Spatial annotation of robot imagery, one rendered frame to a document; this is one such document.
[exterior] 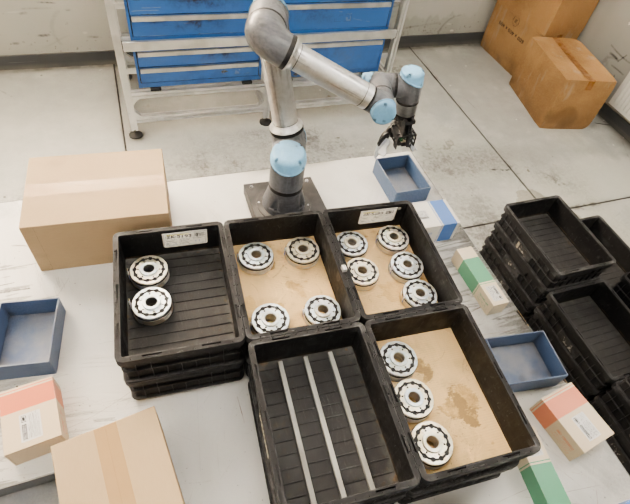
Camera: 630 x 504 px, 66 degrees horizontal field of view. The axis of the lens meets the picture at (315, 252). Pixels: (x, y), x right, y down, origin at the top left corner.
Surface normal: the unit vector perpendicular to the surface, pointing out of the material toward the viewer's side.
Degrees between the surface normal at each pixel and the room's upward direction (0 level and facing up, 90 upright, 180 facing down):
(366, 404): 0
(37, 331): 0
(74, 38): 90
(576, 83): 89
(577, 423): 0
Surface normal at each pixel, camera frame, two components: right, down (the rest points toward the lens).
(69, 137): 0.12, -0.63
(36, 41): 0.32, 0.75
